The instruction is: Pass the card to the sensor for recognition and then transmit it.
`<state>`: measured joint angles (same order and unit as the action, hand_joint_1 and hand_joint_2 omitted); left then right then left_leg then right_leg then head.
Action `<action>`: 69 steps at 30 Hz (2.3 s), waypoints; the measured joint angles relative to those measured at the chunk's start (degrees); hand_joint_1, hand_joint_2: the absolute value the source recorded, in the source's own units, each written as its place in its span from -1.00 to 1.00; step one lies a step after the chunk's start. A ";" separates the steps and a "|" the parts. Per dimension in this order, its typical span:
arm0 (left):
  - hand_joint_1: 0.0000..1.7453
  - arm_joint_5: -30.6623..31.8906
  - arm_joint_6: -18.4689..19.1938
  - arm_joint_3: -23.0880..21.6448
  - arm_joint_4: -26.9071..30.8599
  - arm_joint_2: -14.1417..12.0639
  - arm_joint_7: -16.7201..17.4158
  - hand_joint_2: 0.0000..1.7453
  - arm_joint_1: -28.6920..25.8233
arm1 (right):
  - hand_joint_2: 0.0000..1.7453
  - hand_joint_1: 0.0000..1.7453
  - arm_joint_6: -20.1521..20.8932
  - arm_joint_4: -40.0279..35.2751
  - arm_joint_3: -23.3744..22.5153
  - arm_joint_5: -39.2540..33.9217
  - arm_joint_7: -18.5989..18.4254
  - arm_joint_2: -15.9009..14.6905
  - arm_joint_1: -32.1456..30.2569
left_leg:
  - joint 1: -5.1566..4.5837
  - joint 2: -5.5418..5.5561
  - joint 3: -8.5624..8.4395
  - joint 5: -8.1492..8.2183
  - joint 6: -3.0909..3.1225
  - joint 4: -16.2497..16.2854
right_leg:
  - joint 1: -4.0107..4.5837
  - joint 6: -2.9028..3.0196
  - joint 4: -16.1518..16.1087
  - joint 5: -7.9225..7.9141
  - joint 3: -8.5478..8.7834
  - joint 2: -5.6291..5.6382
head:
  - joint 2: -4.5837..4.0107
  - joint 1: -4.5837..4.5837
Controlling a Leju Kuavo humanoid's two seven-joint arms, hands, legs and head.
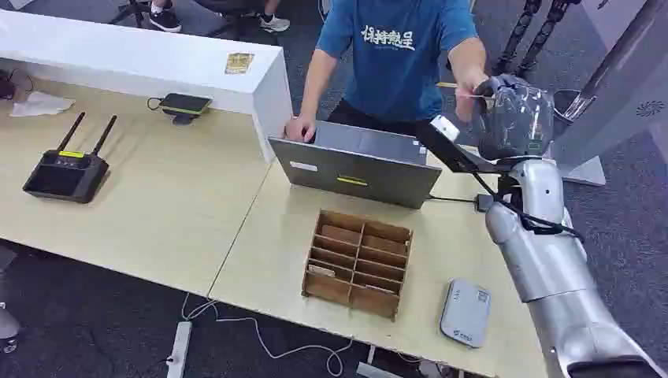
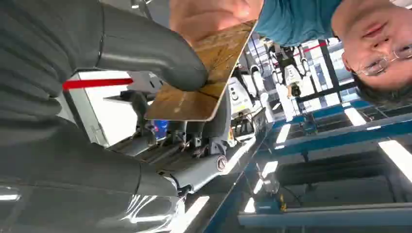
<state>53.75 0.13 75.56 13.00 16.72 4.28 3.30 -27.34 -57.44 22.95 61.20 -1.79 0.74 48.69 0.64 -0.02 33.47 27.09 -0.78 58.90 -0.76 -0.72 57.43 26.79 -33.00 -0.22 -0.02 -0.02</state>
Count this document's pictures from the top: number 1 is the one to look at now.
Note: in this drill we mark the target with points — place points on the black phone charger stand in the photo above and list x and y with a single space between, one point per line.
182 119

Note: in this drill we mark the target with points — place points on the grey stand panel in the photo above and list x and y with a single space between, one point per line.
621 88

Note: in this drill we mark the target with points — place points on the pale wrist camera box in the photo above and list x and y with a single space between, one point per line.
444 128

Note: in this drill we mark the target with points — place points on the grey laptop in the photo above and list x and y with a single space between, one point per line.
360 175

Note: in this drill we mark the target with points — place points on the wooden card box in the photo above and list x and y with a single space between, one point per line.
357 263

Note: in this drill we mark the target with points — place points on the white power strip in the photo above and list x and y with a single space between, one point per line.
179 349

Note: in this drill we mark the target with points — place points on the black shoe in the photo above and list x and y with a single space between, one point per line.
165 21

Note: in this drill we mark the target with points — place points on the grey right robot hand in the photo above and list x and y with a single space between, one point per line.
514 120

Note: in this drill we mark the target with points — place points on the person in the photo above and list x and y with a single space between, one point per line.
396 57

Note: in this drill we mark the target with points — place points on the white desk partition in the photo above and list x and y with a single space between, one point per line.
146 62

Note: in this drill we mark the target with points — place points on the white tissue paper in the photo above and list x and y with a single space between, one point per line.
39 104

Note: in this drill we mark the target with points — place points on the white shoe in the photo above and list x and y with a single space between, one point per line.
275 23

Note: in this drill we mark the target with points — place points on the person's left hand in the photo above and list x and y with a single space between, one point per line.
464 101

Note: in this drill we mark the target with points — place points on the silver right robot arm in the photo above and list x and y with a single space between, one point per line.
548 261

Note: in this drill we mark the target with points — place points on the gold sticker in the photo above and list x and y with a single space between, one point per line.
239 63

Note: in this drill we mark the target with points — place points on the black controller with antennas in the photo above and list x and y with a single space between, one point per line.
65 177

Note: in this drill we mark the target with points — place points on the person's right hand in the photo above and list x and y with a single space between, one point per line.
300 129

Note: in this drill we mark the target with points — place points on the black power adapter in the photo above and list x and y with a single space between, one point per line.
484 202

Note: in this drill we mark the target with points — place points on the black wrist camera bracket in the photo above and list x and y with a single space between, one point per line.
451 154

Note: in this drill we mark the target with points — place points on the black phone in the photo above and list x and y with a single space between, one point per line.
185 103

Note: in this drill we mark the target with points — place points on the grey wheeled base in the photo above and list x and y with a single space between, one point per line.
8 326

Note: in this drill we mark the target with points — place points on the flat grey device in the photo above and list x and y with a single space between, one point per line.
465 313

